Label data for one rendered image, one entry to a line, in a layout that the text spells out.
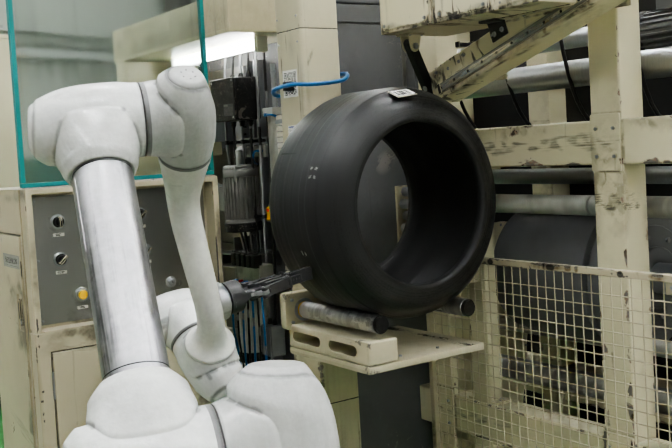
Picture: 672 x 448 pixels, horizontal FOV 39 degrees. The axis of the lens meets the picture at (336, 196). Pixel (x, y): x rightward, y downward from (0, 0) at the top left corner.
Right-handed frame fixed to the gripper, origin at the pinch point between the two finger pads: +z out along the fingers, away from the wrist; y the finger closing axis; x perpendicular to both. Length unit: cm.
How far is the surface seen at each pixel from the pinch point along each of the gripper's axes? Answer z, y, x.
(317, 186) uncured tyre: 4.7, -7.8, -20.8
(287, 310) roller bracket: 8.4, 23.2, 13.6
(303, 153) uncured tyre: 7.9, 0.7, -28.2
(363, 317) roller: 12.0, -6.3, 13.1
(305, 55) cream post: 30, 25, -52
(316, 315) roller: 11.3, 13.8, 14.7
